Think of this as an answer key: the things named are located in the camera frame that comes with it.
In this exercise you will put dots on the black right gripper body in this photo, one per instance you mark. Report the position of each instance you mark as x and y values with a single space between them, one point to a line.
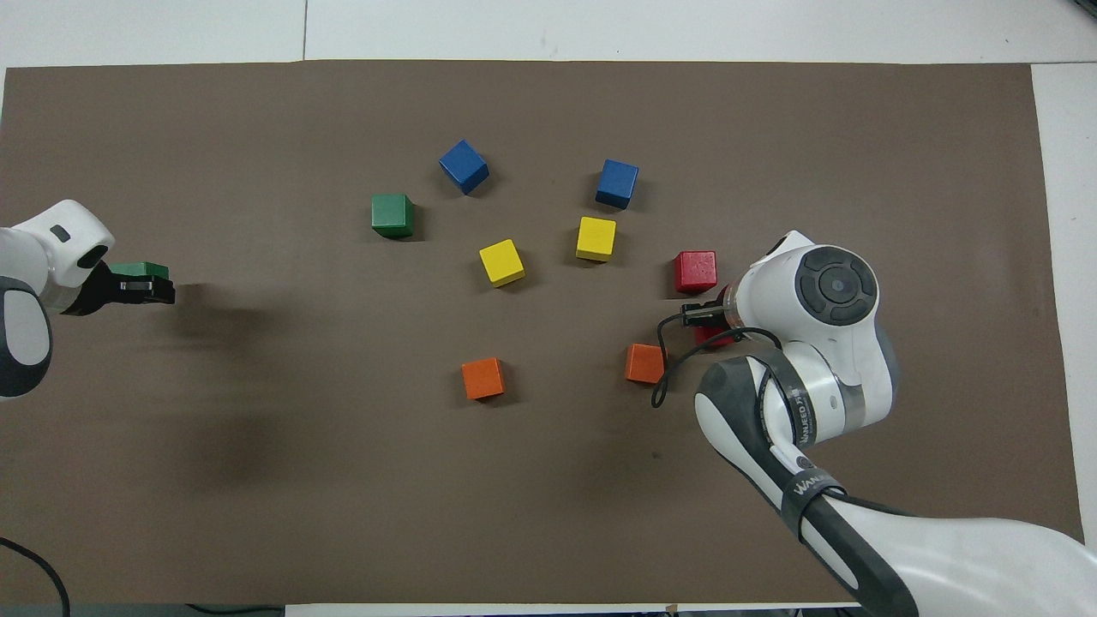
722 314

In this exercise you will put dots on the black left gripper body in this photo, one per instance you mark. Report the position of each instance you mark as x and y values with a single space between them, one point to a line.
103 291

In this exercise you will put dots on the red wooden cube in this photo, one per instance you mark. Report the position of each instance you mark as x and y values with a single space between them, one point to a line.
711 337
695 271

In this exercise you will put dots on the green wooden cube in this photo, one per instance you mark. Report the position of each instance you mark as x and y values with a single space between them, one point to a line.
141 269
392 214

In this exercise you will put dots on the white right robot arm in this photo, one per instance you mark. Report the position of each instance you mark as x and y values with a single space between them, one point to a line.
814 386

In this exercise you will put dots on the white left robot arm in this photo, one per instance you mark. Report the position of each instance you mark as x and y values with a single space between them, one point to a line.
34 248

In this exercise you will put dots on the orange wooden cube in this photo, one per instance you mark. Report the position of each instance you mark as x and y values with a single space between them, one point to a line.
644 362
482 378

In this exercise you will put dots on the yellow wooden cube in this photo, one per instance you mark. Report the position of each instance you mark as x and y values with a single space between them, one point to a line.
596 238
501 261

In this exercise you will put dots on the blue wooden cube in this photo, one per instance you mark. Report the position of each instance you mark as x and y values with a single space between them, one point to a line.
464 166
617 183

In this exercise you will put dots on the brown table mat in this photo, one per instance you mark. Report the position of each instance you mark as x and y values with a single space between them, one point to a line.
343 480

